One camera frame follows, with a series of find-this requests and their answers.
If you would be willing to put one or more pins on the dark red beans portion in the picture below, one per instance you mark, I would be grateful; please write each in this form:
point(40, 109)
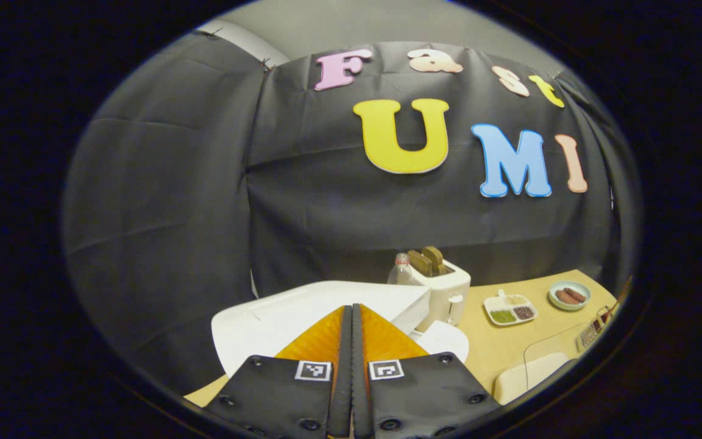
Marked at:
point(523, 312)

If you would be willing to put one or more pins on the brown toast slice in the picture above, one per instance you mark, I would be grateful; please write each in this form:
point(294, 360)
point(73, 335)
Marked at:
point(435, 259)
point(419, 263)

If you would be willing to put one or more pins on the pale green round plate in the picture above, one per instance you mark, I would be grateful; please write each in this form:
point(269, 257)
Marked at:
point(570, 307)

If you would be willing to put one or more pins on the white rice cooker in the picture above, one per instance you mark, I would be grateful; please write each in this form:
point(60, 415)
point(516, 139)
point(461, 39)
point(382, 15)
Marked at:
point(278, 317)

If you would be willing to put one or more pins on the brown wooden spoon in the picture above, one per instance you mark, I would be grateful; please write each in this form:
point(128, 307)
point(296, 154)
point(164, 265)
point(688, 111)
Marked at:
point(607, 314)

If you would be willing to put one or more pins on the red-brown meat piece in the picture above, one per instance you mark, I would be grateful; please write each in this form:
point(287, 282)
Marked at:
point(566, 297)
point(576, 294)

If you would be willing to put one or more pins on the green beans portion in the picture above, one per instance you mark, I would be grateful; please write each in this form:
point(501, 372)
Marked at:
point(502, 316)

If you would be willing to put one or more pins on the cream rounded board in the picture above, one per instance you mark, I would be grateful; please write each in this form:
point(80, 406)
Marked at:
point(528, 378)

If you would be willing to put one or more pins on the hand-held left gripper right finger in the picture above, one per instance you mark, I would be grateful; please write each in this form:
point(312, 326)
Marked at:
point(360, 378)

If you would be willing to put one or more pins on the white divided plate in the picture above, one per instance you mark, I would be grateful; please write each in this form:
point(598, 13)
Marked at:
point(492, 303)

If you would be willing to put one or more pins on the black backdrop cloth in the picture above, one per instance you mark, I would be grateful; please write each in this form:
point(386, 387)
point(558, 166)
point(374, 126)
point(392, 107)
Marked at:
point(162, 213)

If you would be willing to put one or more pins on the cream toaster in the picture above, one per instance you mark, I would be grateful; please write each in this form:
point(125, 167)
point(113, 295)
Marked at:
point(448, 292)

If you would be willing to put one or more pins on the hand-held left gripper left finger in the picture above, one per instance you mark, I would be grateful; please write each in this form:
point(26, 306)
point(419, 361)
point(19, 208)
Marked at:
point(342, 378)

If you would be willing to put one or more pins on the clear plastic water bottle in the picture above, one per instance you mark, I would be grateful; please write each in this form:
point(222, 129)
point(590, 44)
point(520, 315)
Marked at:
point(398, 271)

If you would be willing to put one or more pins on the white rice portion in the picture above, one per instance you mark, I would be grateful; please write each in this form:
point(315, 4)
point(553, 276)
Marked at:
point(514, 300)

